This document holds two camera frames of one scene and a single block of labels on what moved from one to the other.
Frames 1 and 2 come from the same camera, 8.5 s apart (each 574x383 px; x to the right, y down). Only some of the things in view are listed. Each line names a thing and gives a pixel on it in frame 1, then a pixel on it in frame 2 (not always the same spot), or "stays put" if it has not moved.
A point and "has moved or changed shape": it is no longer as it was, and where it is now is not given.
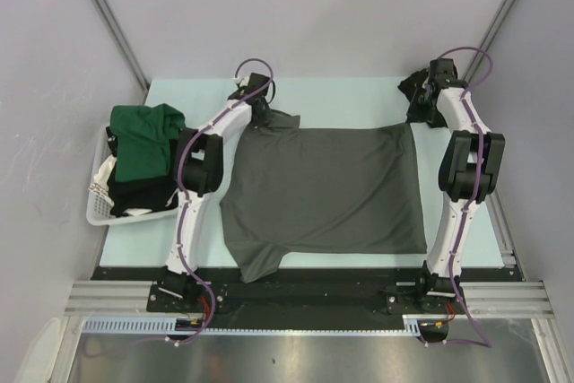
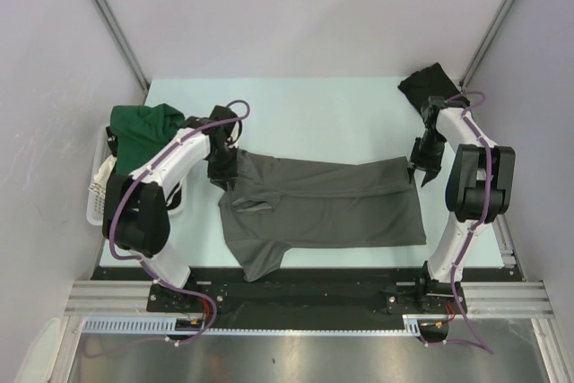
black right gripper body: [428, 104] -> [427, 152]
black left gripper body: [263, 118] -> [222, 164]
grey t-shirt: [287, 188] has moved or changed shape
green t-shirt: [143, 134] stays put
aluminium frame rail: [478, 298] stays put
